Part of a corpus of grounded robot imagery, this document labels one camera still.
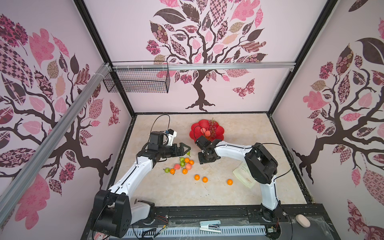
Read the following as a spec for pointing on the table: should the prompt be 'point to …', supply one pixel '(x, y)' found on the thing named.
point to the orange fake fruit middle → (205, 179)
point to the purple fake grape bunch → (213, 125)
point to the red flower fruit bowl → (195, 132)
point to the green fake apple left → (167, 170)
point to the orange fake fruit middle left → (197, 177)
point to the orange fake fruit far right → (230, 182)
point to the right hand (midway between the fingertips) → (202, 158)
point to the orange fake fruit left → (172, 171)
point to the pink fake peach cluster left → (177, 166)
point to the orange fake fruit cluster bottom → (184, 171)
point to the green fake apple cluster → (182, 163)
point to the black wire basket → (143, 77)
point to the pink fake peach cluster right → (188, 166)
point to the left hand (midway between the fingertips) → (185, 151)
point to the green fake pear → (188, 153)
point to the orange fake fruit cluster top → (187, 160)
